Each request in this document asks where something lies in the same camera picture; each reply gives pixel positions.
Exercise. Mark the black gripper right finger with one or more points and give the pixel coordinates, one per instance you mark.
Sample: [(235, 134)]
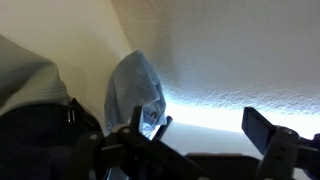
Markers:
[(256, 128)]

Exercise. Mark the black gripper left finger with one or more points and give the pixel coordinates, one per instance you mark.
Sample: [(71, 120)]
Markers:
[(100, 153)]

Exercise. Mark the blue-grey cap with emblem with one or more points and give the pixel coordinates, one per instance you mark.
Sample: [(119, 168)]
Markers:
[(133, 86)]

